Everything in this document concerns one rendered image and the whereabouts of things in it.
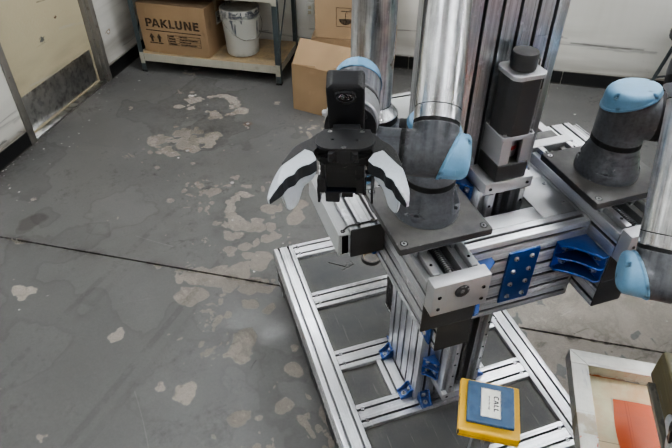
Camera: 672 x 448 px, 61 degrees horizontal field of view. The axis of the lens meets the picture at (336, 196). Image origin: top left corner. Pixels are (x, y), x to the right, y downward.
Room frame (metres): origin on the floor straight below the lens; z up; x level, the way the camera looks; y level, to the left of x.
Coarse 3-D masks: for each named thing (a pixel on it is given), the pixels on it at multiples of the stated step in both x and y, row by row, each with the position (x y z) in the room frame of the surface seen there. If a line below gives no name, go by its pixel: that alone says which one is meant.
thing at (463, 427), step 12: (516, 396) 0.72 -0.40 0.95; (516, 408) 0.69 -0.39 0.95; (516, 420) 0.66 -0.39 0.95; (456, 432) 0.65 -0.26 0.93; (468, 432) 0.64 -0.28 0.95; (480, 432) 0.63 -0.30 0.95; (492, 432) 0.63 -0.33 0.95; (504, 432) 0.63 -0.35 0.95; (516, 432) 0.63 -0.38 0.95; (468, 444) 0.71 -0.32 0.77; (480, 444) 0.67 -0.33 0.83; (504, 444) 0.62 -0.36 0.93; (516, 444) 0.62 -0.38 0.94
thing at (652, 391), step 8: (648, 384) 0.66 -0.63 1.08; (648, 392) 0.65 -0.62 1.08; (656, 392) 0.64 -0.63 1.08; (656, 400) 0.63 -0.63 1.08; (656, 408) 0.61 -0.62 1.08; (656, 416) 0.59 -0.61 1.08; (656, 424) 0.58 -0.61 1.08; (664, 424) 0.58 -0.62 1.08; (664, 432) 0.56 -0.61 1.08; (664, 440) 0.55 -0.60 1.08
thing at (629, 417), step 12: (624, 408) 0.69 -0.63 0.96; (636, 408) 0.69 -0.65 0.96; (648, 408) 0.69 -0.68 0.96; (624, 420) 0.66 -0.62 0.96; (636, 420) 0.66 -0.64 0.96; (648, 420) 0.66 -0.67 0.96; (624, 432) 0.63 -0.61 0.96; (636, 432) 0.63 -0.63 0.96; (648, 432) 0.63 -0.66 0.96; (624, 444) 0.61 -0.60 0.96; (636, 444) 0.61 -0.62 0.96; (648, 444) 0.61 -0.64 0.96
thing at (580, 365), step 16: (576, 352) 0.81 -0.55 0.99; (576, 368) 0.77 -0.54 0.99; (592, 368) 0.77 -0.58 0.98; (608, 368) 0.77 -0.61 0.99; (624, 368) 0.77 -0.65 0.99; (640, 368) 0.77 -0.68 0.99; (576, 384) 0.72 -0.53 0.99; (640, 384) 0.75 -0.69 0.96; (576, 400) 0.69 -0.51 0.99; (592, 400) 0.69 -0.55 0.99; (576, 416) 0.65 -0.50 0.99; (592, 416) 0.65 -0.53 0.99; (576, 432) 0.62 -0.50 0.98; (592, 432) 0.61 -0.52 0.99
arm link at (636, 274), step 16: (656, 160) 0.77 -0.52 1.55; (656, 176) 0.74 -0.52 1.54; (656, 192) 0.72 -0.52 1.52; (656, 208) 0.71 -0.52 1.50; (656, 224) 0.69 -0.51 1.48; (640, 240) 0.69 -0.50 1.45; (656, 240) 0.67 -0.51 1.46; (624, 256) 0.68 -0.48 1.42; (640, 256) 0.67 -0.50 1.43; (656, 256) 0.66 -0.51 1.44; (624, 272) 0.65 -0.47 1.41; (640, 272) 0.64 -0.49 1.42; (656, 272) 0.64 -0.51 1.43; (624, 288) 0.64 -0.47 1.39; (640, 288) 0.63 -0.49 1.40; (656, 288) 0.62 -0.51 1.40
